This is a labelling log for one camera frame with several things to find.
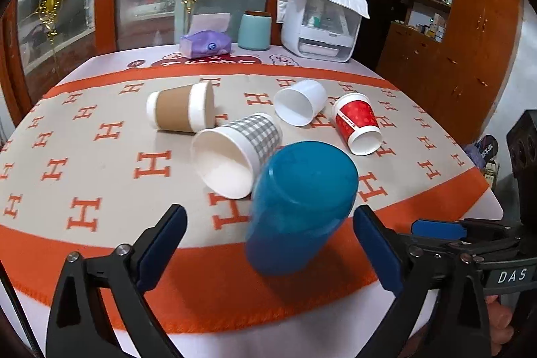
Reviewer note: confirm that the purple tissue pack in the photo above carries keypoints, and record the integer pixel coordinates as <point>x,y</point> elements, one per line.
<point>207,36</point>

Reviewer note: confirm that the blue translucent plastic cup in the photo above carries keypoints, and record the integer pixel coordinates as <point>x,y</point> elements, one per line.
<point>303,195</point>

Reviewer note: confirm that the wooden shelf cabinet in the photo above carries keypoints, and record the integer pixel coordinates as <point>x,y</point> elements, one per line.
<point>452,57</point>

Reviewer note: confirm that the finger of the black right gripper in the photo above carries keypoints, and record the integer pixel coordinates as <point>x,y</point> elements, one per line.
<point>409,267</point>

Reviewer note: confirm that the white plastic cup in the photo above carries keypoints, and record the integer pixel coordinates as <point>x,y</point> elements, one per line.
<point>299,104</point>

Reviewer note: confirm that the white countertop appliance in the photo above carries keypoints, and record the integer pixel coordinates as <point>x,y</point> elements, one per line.
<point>320,29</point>

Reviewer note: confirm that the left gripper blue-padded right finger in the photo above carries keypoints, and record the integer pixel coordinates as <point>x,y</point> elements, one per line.
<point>449,231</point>

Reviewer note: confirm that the orange beige H-pattern cloth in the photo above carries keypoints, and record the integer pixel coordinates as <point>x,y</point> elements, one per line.
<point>168,194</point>

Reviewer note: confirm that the person's hand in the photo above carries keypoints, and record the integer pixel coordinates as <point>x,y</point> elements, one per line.
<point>500,317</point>

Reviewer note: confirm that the brown sleeve paper cup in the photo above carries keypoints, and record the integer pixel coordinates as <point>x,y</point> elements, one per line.
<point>186,109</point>

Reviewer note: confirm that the grey checkered paper cup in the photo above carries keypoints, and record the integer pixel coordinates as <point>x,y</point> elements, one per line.
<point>229,158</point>

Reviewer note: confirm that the light blue canister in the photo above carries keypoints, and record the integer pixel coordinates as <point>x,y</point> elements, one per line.
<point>254,31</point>

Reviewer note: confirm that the red patterned paper cup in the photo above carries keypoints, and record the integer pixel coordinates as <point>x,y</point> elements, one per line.
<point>356,123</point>

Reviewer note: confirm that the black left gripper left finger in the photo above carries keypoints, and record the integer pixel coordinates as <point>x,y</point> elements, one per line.
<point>79,324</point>

